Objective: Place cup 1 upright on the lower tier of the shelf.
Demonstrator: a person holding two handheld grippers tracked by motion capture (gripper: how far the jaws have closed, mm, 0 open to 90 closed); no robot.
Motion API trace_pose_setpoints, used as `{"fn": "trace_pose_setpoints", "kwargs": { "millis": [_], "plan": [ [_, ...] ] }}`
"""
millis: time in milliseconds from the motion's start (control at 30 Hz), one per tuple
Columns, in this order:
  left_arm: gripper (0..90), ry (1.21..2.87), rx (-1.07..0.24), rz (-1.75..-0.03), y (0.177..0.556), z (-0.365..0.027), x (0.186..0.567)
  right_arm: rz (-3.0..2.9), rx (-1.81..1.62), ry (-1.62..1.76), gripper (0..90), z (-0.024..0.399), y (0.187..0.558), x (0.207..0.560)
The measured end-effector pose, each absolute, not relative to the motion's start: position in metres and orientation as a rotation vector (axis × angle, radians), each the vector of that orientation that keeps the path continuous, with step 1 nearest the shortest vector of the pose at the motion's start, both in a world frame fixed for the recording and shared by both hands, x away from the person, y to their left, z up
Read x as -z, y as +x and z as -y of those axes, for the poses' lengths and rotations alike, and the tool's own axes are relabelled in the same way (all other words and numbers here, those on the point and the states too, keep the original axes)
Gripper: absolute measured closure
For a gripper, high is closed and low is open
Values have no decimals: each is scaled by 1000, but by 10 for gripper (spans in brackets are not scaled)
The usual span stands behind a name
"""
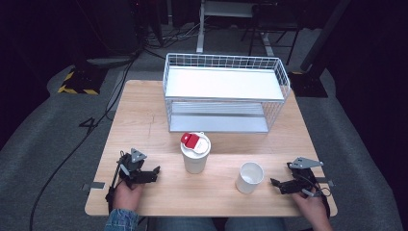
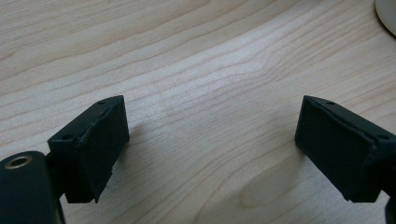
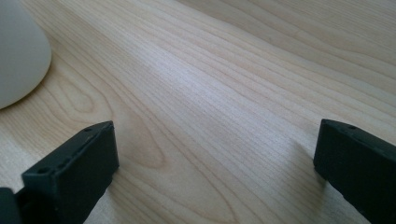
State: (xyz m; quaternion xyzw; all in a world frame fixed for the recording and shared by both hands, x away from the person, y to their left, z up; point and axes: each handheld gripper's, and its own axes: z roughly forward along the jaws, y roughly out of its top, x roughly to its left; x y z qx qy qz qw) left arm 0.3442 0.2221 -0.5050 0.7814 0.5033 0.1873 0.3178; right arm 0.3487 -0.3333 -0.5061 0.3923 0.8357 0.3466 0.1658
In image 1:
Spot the long black floor cable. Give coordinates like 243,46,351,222
29,52,139,231

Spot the white cup with red-tabbed lid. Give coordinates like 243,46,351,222
180,131,212,175

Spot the grey tape strip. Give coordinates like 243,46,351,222
316,176,335,188
82,181,107,192

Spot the white open paper cup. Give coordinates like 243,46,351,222
235,161,266,195

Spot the dark slanted stand pole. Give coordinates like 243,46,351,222
299,0,353,73

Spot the person's right hand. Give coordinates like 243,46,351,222
291,188,331,224

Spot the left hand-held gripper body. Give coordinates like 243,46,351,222
116,147,158,189

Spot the black metal chair frame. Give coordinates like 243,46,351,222
240,2,305,66

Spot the bundle of floor cables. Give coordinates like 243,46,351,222
140,20,201,61

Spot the white wire shelf rack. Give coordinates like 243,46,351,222
162,52,292,135

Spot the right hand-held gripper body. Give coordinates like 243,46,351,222
286,156,332,198

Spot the left gripper braided cable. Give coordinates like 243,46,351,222
105,150,127,213

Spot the white desk frame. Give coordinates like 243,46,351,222
195,0,276,58

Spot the person's left hand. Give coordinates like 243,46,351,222
112,180,145,214

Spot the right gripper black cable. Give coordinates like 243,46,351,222
301,177,333,219

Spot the black yellow striped stand base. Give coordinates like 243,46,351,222
57,64,109,96

